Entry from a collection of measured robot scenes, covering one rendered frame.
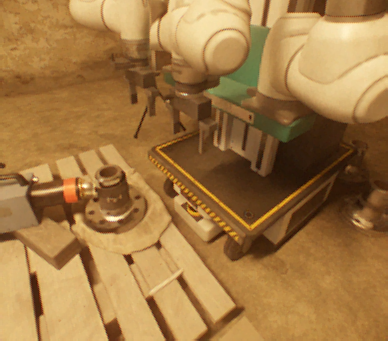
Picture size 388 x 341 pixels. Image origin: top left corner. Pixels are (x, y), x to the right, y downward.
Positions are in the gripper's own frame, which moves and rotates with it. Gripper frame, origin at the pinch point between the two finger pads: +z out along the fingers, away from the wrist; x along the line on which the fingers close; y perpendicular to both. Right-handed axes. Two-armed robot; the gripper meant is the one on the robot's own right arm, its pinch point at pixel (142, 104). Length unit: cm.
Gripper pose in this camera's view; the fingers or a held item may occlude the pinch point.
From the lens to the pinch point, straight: 95.1
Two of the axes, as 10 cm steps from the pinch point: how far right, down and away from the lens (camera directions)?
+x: -6.3, -4.4, 6.4
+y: 7.8, -3.3, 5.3
